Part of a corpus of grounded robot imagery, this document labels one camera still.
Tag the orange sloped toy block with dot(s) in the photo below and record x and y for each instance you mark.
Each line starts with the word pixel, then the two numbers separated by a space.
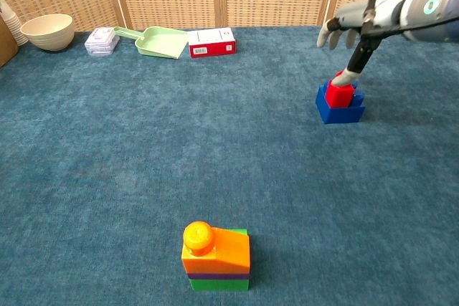
pixel 222 252

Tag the cream bowl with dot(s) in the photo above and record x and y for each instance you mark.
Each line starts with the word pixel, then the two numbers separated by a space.
pixel 48 33

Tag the blue felt table cover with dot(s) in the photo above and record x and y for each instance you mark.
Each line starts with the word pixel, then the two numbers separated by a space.
pixel 143 141

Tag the clear plastic box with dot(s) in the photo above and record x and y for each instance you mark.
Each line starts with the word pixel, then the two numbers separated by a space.
pixel 102 41

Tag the green toy block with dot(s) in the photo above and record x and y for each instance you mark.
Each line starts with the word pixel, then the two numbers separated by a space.
pixel 218 284

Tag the blue four-stud toy block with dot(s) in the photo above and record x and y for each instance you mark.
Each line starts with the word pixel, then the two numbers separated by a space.
pixel 340 114

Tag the stack of white paper cups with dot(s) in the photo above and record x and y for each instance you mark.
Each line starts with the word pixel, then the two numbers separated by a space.
pixel 12 23

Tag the light green dustpan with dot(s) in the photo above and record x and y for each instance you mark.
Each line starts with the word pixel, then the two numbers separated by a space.
pixel 161 43

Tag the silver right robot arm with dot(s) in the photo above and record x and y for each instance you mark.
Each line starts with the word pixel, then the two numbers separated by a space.
pixel 434 5

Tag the thin purple toy plate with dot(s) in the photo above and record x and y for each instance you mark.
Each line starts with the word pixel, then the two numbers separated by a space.
pixel 218 276

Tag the small red toy block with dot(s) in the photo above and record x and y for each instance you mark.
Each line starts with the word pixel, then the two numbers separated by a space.
pixel 339 96

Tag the red and white carton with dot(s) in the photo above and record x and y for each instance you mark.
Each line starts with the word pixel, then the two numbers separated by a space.
pixel 211 43

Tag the brown cardboard box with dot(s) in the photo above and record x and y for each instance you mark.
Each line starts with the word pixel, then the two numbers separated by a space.
pixel 6 46

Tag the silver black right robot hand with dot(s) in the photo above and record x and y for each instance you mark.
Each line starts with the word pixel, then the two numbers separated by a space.
pixel 380 10

